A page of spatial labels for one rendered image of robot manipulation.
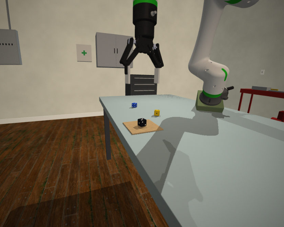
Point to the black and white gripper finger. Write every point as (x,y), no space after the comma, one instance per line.
(156,59)
(126,62)

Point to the black die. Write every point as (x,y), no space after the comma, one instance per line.
(142,122)

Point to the yellow die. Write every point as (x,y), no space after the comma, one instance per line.
(156,112)

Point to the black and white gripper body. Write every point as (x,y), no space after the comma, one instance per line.
(144,32)

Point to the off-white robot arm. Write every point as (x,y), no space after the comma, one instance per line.
(214,75)

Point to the tan square mat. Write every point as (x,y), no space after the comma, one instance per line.
(134,128)

